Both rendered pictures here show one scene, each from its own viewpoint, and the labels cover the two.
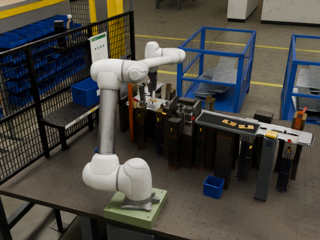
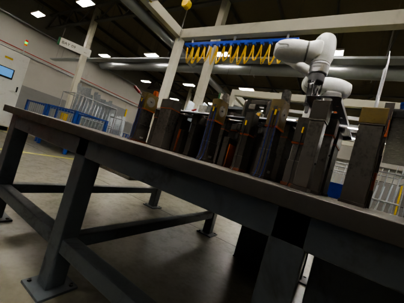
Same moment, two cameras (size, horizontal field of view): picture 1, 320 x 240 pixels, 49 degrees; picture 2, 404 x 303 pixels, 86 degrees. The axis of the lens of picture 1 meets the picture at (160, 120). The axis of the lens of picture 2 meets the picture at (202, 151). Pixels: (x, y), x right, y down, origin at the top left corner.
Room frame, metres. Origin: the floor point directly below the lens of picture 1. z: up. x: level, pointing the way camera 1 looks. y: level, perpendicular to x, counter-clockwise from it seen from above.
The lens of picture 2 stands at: (3.61, -0.16, 0.71)
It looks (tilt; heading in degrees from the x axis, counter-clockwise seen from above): 2 degrees up; 192
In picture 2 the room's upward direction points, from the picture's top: 16 degrees clockwise
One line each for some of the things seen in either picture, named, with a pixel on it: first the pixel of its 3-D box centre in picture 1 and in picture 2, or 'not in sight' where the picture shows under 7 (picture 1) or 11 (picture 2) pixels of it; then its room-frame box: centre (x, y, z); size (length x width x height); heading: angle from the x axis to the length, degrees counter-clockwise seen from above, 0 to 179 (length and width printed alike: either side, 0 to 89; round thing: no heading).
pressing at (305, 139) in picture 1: (212, 116); (223, 118); (2.25, -0.38, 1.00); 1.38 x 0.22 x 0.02; 62
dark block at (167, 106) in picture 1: (167, 133); not in sight; (2.17, -0.06, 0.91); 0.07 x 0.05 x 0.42; 152
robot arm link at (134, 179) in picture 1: (135, 177); not in sight; (1.64, 0.14, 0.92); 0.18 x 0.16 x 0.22; 83
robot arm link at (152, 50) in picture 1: (154, 52); (321, 50); (2.47, 0.04, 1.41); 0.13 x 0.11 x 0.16; 83
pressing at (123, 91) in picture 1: (123, 76); (379, 95); (2.60, 0.29, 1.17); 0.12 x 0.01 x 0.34; 152
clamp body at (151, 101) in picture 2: (295, 137); (142, 117); (2.16, -0.97, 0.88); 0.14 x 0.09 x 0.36; 152
